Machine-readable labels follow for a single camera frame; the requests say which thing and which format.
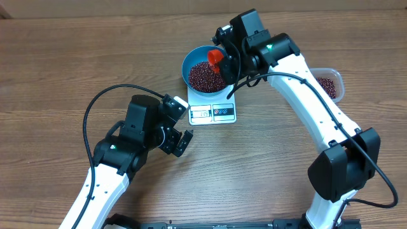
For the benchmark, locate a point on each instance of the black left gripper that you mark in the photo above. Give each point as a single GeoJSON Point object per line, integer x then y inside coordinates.
{"type": "Point", "coordinates": [170, 145]}

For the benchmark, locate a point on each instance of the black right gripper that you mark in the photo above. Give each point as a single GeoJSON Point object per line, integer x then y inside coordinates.
{"type": "Point", "coordinates": [227, 70]}

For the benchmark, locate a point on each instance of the red plastic measuring scoop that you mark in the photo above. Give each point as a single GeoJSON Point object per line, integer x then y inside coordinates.
{"type": "Point", "coordinates": [214, 57]}

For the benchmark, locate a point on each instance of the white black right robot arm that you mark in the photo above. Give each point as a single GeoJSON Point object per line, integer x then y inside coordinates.
{"type": "Point", "coordinates": [347, 154]}

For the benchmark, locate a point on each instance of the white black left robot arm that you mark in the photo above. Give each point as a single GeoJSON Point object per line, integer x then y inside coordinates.
{"type": "Point", "coordinates": [149, 124]}

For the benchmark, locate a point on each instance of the red beans in bowl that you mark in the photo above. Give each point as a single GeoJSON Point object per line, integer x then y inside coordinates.
{"type": "Point", "coordinates": [202, 78]}

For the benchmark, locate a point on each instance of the blue bowl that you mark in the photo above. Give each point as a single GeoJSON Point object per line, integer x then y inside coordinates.
{"type": "Point", "coordinates": [195, 56]}

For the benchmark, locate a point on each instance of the white digital kitchen scale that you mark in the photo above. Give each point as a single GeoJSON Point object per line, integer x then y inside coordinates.
{"type": "Point", "coordinates": [211, 108]}

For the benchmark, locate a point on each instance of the red beans in container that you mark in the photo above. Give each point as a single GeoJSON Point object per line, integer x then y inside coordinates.
{"type": "Point", "coordinates": [328, 85]}

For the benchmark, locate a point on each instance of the clear plastic food container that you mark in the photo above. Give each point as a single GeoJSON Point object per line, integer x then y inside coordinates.
{"type": "Point", "coordinates": [333, 75]}

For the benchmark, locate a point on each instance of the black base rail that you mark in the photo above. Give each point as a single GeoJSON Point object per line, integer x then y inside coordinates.
{"type": "Point", "coordinates": [118, 221]}

